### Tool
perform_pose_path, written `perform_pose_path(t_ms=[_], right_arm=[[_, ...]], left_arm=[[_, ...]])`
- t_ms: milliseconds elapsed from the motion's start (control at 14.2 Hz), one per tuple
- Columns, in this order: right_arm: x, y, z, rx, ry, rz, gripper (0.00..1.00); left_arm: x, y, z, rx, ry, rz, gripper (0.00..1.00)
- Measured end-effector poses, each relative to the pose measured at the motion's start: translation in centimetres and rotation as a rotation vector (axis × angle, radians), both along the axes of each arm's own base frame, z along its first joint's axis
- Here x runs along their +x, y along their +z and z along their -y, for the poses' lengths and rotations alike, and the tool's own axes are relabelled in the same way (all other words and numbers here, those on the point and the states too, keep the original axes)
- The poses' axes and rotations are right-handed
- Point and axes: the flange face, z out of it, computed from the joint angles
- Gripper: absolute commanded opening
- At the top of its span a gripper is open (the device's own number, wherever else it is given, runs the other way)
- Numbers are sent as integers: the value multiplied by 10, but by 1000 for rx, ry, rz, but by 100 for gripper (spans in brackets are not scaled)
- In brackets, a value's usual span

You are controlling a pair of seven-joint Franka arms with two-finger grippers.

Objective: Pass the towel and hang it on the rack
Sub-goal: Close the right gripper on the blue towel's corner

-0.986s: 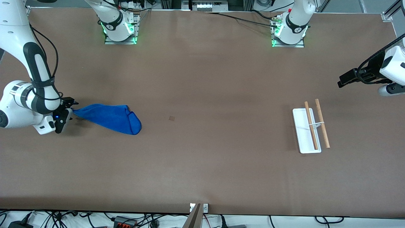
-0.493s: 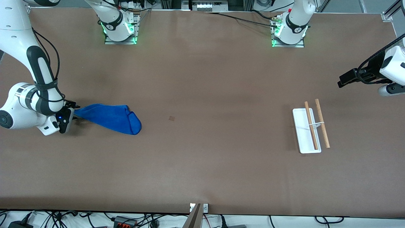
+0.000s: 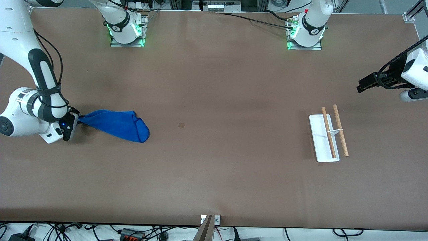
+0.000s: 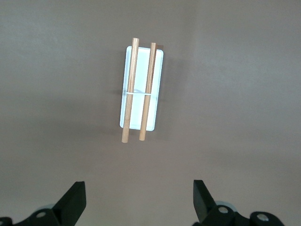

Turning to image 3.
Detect long black table cable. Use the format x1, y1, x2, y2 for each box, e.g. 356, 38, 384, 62
216, 12, 295, 30

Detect aluminium frame profile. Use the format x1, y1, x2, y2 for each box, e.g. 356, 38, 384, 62
406, 0, 428, 19

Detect white power strip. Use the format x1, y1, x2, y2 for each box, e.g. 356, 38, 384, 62
202, 0, 242, 12

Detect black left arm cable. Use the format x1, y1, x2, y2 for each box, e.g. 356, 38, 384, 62
374, 36, 428, 90

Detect blue towel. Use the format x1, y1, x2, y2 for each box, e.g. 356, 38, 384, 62
78, 110, 150, 143

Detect white rack with wooden rods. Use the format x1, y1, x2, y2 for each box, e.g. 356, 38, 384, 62
309, 104, 349, 163

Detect black box with orange connectors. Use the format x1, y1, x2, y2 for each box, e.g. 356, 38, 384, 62
120, 228, 146, 241

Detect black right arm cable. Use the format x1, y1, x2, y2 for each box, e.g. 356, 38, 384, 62
33, 30, 72, 109

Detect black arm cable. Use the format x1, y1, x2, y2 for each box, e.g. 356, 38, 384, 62
374, 36, 428, 90
33, 30, 72, 109

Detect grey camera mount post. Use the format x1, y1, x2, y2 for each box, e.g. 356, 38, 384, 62
193, 215, 214, 241

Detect black power adapter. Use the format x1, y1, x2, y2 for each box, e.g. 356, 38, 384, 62
8, 233, 35, 241

